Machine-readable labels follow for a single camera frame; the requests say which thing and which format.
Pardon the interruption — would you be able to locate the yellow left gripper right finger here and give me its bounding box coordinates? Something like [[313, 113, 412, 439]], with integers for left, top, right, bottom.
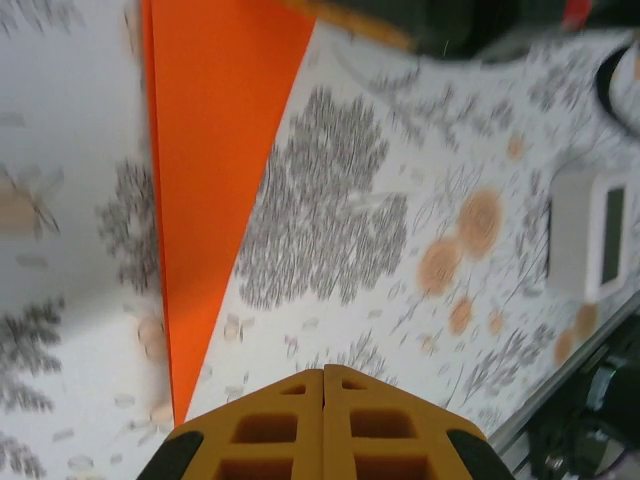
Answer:
[[323, 364, 516, 480]]

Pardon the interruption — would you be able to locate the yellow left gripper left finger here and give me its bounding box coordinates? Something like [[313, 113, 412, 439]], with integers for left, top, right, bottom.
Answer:
[[144, 368, 326, 480]]

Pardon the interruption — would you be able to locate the orange square paper sheet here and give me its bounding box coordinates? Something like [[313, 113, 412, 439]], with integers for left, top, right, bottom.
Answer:
[[141, 0, 319, 427]]

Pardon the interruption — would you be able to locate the floral patterned tablecloth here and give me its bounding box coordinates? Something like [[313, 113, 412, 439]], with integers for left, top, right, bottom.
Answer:
[[0, 0, 640, 451]]

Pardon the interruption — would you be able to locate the white digital timer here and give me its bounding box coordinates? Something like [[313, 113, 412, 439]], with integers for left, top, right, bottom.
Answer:
[[543, 166, 637, 305]]

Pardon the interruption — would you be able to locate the thin black cable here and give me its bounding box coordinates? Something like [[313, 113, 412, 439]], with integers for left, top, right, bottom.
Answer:
[[593, 38, 640, 137]]

